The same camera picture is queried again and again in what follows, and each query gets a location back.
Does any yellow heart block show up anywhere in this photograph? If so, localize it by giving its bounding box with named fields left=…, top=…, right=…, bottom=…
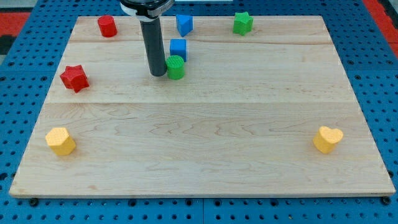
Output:
left=312, top=126, right=344, bottom=154

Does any green cylinder block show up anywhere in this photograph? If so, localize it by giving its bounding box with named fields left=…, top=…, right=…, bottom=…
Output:
left=166, top=55, right=185, bottom=80

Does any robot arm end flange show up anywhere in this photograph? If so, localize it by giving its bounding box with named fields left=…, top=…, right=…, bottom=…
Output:
left=119, top=0, right=175, bottom=22

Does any blue triangle block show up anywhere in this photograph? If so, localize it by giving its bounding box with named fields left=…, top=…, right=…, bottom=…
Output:
left=175, top=14, right=193, bottom=37

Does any yellow hexagon block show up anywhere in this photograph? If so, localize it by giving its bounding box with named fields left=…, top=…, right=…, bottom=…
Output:
left=45, top=127, right=76, bottom=156

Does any red cylinder block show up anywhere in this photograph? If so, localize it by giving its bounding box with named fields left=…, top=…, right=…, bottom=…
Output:
left=97, top=15, right=118, bottom=37

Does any wooden board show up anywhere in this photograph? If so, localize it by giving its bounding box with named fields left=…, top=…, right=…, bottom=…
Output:
left=9, top=16, right=396, bottom=198

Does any blue cube block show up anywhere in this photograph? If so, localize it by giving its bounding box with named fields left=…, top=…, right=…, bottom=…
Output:
left=169, top=39, right=187, bottom=62

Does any red star block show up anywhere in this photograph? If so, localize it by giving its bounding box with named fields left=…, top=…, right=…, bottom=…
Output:
left=60, top=65, right=90, bottom=93

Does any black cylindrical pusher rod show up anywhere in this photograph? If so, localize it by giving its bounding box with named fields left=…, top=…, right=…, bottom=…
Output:
left=140, top=18, right=167, bottom=77

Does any green star block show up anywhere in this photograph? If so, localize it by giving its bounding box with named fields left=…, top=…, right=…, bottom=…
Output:
left=233, top=12, right=254, bottom=36

